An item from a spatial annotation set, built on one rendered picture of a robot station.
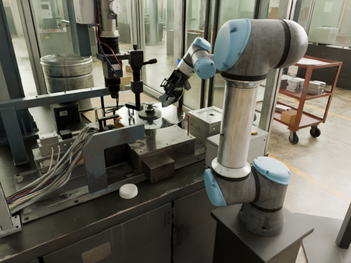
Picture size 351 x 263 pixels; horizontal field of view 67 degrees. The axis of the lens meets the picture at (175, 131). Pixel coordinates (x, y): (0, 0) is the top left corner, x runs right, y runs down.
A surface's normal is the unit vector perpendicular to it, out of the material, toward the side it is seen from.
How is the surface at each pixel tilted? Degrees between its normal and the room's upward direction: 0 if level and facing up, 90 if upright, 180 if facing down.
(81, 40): 90
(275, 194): 90
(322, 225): 0
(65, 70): 90
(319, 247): 0
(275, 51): 96
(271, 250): 0
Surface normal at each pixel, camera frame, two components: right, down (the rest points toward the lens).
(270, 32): 0.16, -0.16
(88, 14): 0.55, 0.37
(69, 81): 0.35, 0.41
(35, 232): 0.02, -0.90
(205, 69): 0.18, 0.66
